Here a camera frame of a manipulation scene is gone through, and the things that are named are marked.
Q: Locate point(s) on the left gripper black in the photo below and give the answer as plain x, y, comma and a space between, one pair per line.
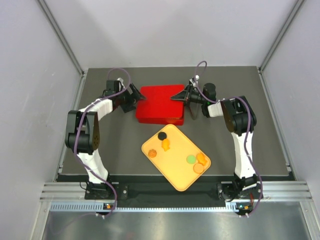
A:
132, 98

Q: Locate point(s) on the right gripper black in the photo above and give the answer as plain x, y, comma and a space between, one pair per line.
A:
185, 95

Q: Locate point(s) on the red box lid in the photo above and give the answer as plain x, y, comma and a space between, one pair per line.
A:
160, 95

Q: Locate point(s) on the red cookie box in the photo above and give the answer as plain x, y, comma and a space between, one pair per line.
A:
161, 115

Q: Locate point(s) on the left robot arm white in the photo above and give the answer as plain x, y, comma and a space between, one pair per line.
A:
82, 134

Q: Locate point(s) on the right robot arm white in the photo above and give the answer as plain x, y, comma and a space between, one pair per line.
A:
240, 121

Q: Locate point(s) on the black sandwich cookie top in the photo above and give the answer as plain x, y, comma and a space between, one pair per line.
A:
162, 136

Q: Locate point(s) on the orange fish cookie left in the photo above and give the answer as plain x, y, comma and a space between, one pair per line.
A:
165, 144

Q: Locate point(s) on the orange fish cookie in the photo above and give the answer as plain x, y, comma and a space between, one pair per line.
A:
201, 159
165, 144

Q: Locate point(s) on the orange swirl cookie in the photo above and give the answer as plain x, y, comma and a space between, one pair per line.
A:
152, 153

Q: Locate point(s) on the green sandwich cookie right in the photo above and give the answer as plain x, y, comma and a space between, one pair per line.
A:
191, 159

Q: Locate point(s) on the yellow tray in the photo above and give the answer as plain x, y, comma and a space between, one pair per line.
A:
172, 164

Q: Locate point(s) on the orange fish cookie right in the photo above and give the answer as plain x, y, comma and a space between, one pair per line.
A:
201, 159

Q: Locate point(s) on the round dotted biscuit right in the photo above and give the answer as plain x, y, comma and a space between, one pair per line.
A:
198, 168

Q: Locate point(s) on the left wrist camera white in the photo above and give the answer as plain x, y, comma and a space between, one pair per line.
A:
121, 82

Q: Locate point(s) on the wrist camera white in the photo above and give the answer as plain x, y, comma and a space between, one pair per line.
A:
194, 80
121, 82

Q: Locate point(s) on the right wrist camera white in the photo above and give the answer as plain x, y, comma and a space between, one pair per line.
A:
194, 80

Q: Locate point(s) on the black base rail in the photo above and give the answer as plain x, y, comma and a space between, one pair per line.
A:
147, 191

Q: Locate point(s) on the aluminium frame left post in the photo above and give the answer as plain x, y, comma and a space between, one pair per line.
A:
60, 35

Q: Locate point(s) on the aluminium frame post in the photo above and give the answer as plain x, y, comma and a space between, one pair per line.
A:
298, 4
60, 35

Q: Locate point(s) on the toothed cable duct strip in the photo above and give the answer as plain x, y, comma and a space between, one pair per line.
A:
106, 207

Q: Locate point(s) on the aluminium frame right post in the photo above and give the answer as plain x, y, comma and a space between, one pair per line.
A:
298, 4

